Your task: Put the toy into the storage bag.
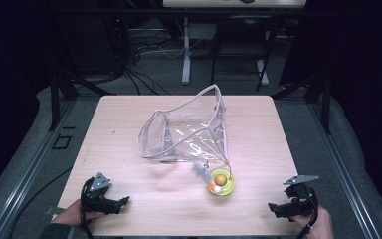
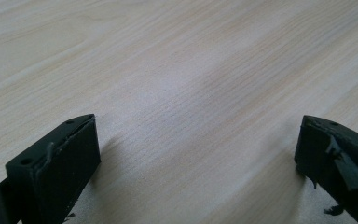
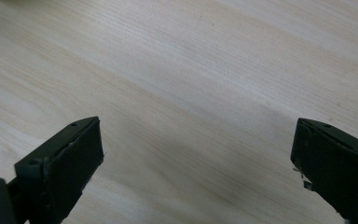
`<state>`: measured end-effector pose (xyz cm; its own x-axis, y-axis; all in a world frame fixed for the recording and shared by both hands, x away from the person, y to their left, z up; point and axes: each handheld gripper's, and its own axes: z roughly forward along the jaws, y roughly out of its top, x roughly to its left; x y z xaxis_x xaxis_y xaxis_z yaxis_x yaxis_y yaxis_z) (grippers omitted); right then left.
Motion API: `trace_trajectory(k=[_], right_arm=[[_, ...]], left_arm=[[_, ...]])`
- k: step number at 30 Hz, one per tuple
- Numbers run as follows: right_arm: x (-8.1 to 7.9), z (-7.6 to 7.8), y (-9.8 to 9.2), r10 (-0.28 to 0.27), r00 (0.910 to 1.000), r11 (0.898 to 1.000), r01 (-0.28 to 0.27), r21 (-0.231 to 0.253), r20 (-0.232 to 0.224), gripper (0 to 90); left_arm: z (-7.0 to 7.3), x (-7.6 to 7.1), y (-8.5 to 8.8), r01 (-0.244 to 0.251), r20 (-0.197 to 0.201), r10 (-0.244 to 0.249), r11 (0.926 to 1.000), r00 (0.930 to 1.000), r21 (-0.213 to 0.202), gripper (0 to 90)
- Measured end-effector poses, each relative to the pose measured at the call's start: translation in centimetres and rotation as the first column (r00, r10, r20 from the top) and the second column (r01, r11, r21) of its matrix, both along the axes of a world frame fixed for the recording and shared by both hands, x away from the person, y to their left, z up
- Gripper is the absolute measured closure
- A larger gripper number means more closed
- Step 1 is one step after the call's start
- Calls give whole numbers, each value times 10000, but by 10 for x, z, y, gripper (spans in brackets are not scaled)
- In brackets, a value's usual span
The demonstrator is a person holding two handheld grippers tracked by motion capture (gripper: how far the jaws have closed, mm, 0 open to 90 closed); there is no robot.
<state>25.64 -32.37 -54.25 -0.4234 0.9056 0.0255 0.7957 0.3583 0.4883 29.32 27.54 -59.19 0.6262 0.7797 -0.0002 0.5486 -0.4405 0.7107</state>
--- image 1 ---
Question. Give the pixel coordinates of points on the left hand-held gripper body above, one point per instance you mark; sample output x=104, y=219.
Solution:
x=98, y=186

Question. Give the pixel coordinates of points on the yellow round toy with feather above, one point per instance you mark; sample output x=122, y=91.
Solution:
x=221, y=182

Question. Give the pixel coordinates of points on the person's left hand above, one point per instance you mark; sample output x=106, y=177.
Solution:
x=71, y=215

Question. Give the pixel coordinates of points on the clear plastic zipper bag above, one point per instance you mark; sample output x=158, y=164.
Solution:
x=189, y=132

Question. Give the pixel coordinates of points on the white desk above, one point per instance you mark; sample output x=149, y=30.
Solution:
x=186, y=49

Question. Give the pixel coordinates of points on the person's right hand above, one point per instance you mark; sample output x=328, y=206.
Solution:
x=315, y=225

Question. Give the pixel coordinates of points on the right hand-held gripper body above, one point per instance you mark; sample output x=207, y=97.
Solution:
x=301, y=196

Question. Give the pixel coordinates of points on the black chair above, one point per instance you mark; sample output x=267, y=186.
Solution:
x=242, y=40

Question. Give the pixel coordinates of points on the grey metal floor rail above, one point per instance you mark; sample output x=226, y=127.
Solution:
x=30, y=172
x=344, y=172

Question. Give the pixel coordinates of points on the black metal stand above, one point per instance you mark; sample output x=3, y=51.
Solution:
x=321, y=99
x=59, y=96

